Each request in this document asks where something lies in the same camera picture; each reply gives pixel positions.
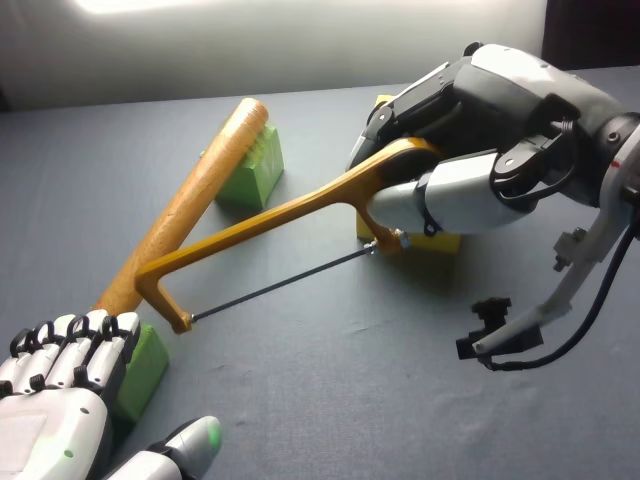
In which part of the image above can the orange hacksaw with black handle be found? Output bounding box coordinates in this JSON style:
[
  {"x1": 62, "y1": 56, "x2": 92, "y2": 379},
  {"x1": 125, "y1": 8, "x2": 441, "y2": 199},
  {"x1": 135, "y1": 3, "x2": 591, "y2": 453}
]
[{"x1": 134, "y1": 137, "x2": 444, "y2": 335}]

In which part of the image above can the yellow cube block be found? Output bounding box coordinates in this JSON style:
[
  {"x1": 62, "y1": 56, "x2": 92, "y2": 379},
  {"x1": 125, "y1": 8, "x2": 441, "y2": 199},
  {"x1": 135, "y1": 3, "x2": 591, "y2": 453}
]
[{"x1": 355, "y1": 93, "x2": 462, "y2": 256}]

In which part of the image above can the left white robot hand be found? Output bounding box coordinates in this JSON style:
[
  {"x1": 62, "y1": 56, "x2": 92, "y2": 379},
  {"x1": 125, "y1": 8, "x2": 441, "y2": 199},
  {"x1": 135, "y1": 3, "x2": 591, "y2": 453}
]
[{"x1": 0, "y1": 309, "x2": 224, "y2": 480}]

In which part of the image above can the dark background panel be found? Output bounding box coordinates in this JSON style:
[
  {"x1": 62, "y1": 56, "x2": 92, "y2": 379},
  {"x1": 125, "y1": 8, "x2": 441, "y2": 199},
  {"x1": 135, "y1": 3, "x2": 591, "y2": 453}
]
[{"x1": 541, "y1": 0, "x2": 640, "y2": 71}]

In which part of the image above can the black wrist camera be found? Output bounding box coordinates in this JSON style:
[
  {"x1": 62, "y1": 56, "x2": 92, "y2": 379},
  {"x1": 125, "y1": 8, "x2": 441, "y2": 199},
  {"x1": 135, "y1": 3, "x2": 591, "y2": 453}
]
[{"x1": 455, "y1": 297, "x2": 545, "y2": 361}]

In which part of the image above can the grey table cloth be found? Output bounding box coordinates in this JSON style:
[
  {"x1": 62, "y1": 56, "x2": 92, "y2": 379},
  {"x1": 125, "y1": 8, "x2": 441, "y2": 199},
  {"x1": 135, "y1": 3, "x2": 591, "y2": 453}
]
[{"x1": 0, "y1": 64, "x2": 640, "y2": 480}]

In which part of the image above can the round wooden rod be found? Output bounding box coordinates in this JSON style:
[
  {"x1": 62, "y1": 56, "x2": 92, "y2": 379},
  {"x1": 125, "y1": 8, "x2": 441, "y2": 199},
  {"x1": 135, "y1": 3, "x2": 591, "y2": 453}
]
[{"x1": 91, "y1": 97, "x2": 270, "y2": 319}]

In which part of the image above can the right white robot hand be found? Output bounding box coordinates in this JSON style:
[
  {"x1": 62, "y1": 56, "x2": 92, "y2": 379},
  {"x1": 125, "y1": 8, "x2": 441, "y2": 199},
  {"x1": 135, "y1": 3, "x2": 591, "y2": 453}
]
[{"x1": 345, "y1": 42, "x2": 626, "y2": 236}]

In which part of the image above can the green support block with grooves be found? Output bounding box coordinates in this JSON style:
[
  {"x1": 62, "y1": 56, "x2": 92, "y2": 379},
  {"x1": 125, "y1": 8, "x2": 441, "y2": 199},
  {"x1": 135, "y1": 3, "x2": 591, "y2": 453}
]
[{"x1": 198, "y1": 124, "x2": 284, "y2": 209}]

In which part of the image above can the black camera cable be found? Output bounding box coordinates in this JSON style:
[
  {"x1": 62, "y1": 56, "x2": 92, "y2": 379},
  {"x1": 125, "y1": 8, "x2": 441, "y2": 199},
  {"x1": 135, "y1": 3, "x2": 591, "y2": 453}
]
[{"x1": 484, "y1": 219, "x2": 640, "y2": 372}]

